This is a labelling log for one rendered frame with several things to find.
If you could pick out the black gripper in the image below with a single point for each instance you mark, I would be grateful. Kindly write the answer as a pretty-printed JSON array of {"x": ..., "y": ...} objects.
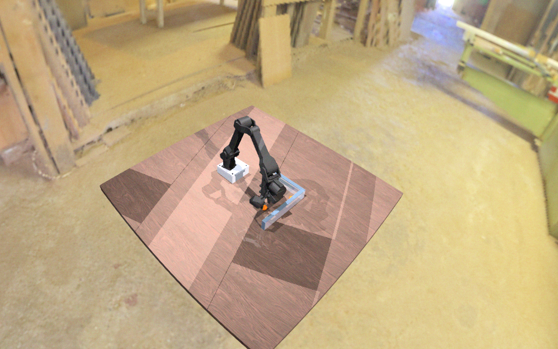
[{"x": 259, "y": 202}]

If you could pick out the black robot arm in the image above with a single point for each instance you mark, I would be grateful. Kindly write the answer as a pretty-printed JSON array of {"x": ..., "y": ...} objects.
[{"x": 267, "y": 163}]

